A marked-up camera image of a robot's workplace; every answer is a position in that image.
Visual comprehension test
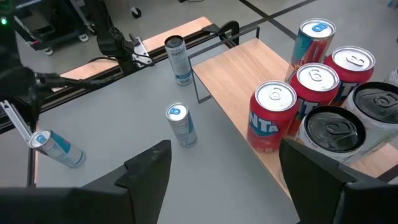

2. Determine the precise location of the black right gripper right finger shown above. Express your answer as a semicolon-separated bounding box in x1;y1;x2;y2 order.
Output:
278;138;398;224

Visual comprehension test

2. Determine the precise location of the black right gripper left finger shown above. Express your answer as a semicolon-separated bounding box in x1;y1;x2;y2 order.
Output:
0;139;173;224

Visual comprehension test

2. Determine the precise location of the white can yellow patch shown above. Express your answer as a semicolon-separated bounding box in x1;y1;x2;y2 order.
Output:
294;105;367;166
340;81;398;156

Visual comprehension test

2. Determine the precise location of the red Fanta strawberry can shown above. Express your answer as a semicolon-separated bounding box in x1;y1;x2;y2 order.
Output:
323;45;376;106
247;80;299;153
287;62;340;138

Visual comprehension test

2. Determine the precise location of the silver red blue can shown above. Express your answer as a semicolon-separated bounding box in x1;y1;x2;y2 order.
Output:
284;17;337;83

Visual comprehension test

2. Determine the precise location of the Red Bull sugarfree can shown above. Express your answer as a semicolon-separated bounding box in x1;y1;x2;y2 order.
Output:
27;129;87;169

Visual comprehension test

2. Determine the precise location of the silver perforated bar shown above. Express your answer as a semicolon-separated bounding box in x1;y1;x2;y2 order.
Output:
0;100;34;149

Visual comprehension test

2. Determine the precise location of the silver blue slim can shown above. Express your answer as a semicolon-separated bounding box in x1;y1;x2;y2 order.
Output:
165;101;198;148

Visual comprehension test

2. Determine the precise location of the black thin rod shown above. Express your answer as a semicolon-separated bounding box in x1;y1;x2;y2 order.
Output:
34;72;105;90

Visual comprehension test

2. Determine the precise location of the white slim can black top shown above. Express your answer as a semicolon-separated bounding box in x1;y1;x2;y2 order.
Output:
164;34;193;86

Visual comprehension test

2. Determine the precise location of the black wheeled cart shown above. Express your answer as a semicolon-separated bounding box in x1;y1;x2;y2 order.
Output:
14;0;91;52

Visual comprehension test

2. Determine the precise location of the black C clamp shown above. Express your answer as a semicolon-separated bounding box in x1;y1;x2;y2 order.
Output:
201;20;241;49

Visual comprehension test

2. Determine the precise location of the black mount block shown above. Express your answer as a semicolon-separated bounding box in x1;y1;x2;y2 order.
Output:
0;63;37;102

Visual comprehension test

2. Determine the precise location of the wooden shelf black frame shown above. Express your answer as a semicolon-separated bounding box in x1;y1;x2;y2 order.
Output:
187;26;398;200

